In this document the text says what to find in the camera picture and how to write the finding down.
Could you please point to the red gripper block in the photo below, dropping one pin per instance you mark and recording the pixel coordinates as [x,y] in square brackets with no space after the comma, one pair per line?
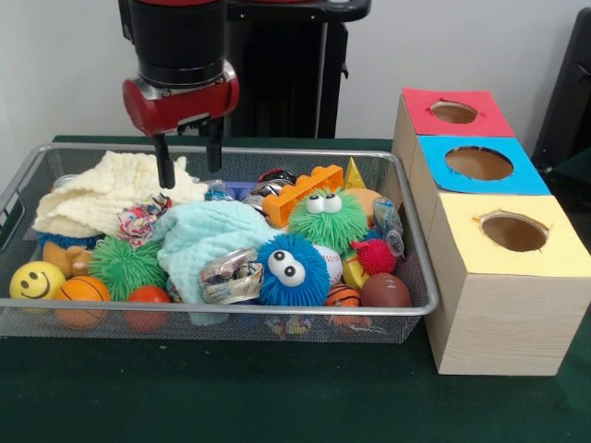
[184,106]

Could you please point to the multicolour patterned cloth scrap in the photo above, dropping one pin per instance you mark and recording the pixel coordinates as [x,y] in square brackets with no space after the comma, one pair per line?
[138,217]

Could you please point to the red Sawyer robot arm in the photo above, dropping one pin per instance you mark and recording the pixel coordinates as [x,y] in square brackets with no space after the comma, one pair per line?
[175,37]

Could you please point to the clear mesh bin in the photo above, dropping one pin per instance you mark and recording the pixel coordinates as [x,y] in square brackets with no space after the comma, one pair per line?
[208,159]

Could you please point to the wooden box with three holes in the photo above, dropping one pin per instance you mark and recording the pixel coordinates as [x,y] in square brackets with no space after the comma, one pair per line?
[508,323]

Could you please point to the light blue cloth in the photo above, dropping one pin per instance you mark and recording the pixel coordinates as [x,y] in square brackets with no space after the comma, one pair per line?
[208,240]

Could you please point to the cream cloth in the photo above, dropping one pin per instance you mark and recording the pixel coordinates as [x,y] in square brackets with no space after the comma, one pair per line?
[92,198]

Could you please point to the orange toothed toy block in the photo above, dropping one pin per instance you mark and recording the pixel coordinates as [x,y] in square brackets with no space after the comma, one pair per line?
[295,198]

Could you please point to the crushed silver drink can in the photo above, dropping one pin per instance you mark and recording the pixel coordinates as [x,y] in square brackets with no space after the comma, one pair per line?
[231,277]

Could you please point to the small red-orange ball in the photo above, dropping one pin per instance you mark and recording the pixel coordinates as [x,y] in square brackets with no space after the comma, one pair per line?
[148,295]

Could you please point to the blue spiky toy with eyes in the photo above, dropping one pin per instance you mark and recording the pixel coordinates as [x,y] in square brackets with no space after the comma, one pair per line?
[291,286]

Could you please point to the green spiky toy with eyes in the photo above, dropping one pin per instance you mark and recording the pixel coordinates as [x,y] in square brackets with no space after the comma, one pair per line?
[341,226]

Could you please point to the orange toy basketball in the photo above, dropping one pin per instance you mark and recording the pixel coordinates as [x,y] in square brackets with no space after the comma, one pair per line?
[83,290]

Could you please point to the yellow smiley ball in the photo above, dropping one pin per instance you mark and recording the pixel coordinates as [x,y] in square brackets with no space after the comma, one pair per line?
[37,280]

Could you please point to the brown toy football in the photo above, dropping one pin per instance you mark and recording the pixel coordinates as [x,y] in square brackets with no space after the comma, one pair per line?
[385,290]

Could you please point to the dark green table cloth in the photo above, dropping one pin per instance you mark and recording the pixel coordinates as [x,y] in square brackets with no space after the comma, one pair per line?
[572,184]
[231,397]

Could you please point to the black flat stand bar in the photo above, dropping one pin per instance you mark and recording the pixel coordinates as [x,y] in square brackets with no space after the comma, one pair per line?
[563,92]

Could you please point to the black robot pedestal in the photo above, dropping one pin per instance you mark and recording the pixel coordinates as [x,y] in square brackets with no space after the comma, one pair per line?
[286,69]

